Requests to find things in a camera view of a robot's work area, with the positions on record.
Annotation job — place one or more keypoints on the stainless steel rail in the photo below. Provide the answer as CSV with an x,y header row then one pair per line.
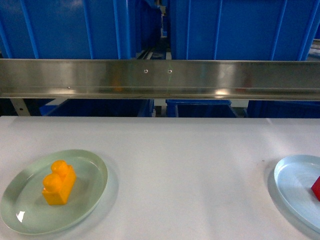
x,y
160,79

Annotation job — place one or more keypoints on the yellow toy block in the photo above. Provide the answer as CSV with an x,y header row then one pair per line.
x,y
58,185

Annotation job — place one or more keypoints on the light blue plate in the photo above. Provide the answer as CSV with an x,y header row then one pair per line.
x,y
294,177

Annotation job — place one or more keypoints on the blue bin upper right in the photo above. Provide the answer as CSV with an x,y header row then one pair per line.
x,y
263,30

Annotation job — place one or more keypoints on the blue bin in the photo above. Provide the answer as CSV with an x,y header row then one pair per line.
x,y
196,108
67,29
263,30

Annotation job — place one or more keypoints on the blue bin lower middle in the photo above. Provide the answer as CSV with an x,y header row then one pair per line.
x,y
196,108

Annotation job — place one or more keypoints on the red toy block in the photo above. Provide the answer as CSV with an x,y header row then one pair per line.
x,y
316,188

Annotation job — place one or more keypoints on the blue bin upper left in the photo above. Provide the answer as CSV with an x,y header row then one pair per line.
x,y
67,29

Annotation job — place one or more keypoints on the light green plate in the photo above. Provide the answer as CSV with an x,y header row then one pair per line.
x,y
23,208

